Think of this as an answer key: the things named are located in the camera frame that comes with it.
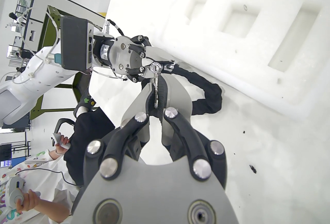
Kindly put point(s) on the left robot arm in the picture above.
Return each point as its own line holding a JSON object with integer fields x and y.
{"x": 38, "y": 68}

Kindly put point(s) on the small silver key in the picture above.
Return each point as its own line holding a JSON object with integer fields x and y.
{"x": 155, "y": 100}

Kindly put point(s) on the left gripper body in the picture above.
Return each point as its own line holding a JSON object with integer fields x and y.
{"x": 123, "y": 55}

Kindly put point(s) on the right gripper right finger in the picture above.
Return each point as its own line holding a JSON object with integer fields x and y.
{"x": 180, "y": 127}

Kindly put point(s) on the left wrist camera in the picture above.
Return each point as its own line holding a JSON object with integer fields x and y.
{"x": 73, "y": 42}

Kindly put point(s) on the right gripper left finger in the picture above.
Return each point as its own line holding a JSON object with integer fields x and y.
{"x": 134, "y": 109}

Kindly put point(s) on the dark monitor screen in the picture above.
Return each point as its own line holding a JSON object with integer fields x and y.
{"x": 5, "y": 155}

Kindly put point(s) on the person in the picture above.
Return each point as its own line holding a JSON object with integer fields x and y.
{"x": 85, "y": 137}
{"x": 14, "y": 17}

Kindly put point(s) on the white partition panel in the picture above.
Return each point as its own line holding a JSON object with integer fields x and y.
{"x": 72, "y": 7}

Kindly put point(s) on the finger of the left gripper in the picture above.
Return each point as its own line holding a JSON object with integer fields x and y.
{"x": 154, "y": 53}
{"x": 136, "y": 74}

